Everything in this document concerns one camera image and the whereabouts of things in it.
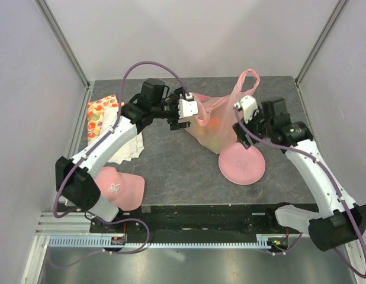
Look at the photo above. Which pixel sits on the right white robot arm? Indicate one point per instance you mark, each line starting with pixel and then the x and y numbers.
pixel 339 219

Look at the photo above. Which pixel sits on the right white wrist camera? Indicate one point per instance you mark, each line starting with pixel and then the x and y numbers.
pixel 249 106

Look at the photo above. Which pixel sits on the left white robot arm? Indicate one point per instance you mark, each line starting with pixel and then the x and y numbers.
pixel 75 176

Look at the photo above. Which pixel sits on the aluminium frame post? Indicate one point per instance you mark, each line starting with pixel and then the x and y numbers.
pixel 321 39
pixel 62 40

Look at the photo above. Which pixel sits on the pink baseball cap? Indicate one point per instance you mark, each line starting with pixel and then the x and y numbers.
pixel 124 190

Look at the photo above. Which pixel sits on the floral orange cloth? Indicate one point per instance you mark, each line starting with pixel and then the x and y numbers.
pixel 100 114

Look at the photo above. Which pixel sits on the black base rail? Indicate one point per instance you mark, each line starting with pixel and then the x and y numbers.
pixel 243 218

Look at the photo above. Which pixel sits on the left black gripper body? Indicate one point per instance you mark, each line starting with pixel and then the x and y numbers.
pixel 172 110

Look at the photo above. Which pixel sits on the right aluminium frame post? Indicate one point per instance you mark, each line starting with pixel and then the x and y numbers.
pixel 321 39

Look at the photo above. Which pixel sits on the pink plastic bag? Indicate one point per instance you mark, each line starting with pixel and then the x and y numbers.
pixel 212 126

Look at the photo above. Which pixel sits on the left aluminium frame post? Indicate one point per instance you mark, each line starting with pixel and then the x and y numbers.
pixel 62 40

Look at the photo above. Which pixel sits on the pink plate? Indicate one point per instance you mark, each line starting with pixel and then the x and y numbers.
pixel 240 165

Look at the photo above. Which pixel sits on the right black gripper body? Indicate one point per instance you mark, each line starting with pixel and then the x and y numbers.
pixel 258 125

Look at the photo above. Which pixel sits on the grey cable duct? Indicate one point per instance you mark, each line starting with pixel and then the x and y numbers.
pixel 99 241

